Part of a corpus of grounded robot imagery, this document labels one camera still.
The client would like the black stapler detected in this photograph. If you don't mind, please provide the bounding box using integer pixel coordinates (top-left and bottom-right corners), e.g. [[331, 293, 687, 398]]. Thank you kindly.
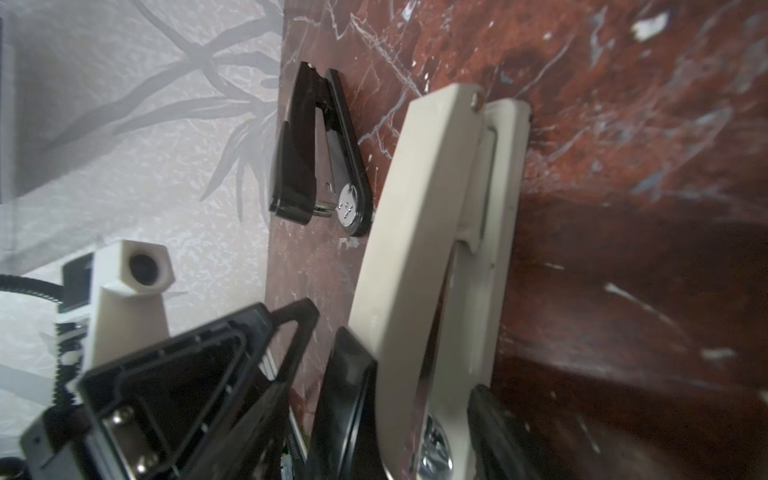
[[269, 62, 374, 237]]

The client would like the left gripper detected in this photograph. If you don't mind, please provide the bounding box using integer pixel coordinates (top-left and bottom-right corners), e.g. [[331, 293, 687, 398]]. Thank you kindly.
[[19, 299, 319, 479]]

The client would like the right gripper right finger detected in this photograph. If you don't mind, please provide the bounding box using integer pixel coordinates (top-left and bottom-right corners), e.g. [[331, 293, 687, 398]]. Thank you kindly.
[[467, 384, 540, 479]]

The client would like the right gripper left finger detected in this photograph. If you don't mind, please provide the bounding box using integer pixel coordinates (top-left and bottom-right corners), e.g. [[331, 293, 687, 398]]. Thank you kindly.
[[305, 327, 384, 479]]

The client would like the beige stapler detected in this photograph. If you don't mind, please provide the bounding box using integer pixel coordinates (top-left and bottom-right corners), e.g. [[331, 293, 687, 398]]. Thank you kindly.
[[348, 83, 531, 479]]

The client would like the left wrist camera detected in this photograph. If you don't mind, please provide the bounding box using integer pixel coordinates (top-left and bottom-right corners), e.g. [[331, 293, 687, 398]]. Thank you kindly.
[[56, 240, 175, 371]]

